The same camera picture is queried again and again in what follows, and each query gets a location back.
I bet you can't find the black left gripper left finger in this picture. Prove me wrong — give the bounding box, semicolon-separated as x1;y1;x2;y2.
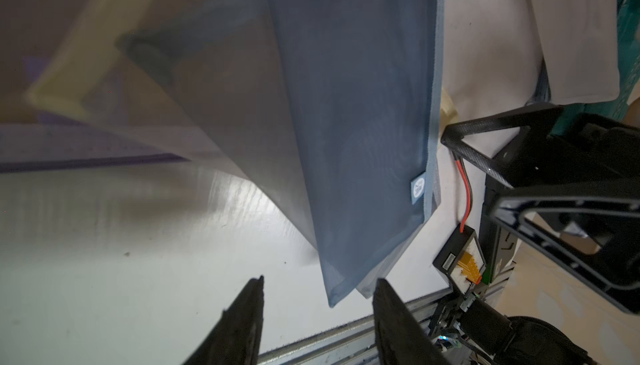
184;276;264;365

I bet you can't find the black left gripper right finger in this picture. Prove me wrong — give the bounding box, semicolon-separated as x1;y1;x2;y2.
373;278;448;365

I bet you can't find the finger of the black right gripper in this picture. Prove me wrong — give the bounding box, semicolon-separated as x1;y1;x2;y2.
441;103;563;188
488;179;639;314

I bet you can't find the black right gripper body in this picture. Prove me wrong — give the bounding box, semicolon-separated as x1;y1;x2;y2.
499;112;639;188

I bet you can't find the dark blue mesh pouch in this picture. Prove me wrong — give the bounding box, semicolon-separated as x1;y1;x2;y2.
118;0;443;306

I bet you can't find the yellow trimmed mesh pouch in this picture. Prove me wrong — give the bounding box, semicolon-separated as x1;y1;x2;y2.
26;0;153;121

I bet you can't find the white mesh pouch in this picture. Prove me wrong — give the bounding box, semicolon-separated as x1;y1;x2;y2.
531;0;619;105

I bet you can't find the black charger board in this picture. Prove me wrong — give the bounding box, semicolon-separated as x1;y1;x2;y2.
433;154;486;297

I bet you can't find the green plastic tool case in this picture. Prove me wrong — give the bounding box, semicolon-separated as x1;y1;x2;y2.
552;0;639;135

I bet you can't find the aluminium frame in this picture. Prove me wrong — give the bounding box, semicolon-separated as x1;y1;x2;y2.
258;263;515;364

